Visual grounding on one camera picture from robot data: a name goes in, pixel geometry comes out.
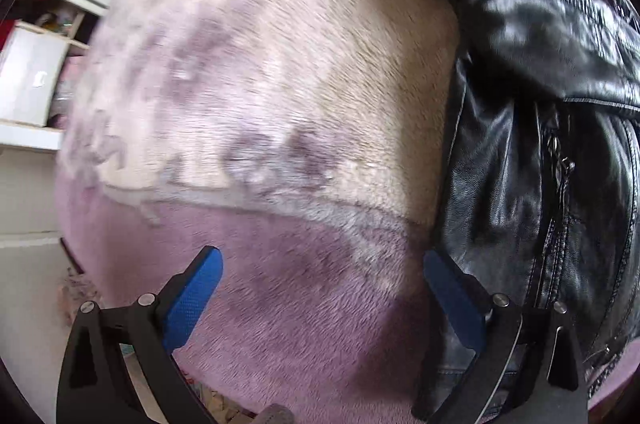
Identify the floral purple bed blanket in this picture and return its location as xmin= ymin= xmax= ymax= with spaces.
xmin=53 ymin=0 xmax=640 ymax=424

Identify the white shelf unit with drawers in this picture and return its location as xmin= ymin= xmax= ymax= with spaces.
xmin=1 ymin=10 xmax=88 ymax=152

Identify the black leather jacket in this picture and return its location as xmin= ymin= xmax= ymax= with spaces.
xmin=423 ymin=0 xmax=639 ymax=422

